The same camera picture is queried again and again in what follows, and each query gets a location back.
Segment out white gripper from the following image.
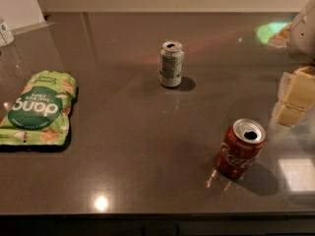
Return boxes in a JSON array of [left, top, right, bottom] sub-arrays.
[[271, 0, 315, 128]]

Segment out white green 7up can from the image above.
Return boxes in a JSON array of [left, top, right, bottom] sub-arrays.
[[159, 40, 184, 88]]

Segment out red coke can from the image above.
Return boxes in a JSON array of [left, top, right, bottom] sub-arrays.
[[217, 118, 266, 179]]

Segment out green dang chips bag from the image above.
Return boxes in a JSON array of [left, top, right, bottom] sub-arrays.
[[0, 71, 77, 146]]

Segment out white container at left edge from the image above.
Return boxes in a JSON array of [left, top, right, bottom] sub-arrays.
[[0, 19, 15, 46]]

